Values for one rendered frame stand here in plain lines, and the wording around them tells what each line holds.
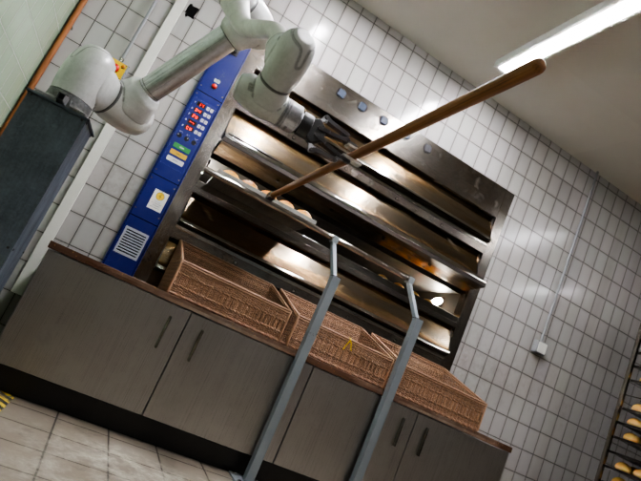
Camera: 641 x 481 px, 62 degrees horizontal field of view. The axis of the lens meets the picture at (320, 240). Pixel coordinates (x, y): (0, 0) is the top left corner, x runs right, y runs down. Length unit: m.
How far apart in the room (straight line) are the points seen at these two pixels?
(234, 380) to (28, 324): 0.83
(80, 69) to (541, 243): 3.00
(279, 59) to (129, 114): 0.87
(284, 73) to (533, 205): 2.68
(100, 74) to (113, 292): 0.83
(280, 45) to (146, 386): 1.45
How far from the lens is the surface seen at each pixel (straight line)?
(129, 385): 2.32
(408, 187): 3.31
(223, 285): 2.38
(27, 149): 2.03
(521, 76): 1.07
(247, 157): 2.85
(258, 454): 2.43
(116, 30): 3.07
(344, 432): 2.60
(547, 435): 4.08
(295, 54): 1.49
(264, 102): 1.58
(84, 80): 2.11
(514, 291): 3.77
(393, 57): 3.50
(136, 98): 2.19
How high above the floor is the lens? 0.56
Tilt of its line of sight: 12 degrees up
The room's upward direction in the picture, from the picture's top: 24 degrees clockwise
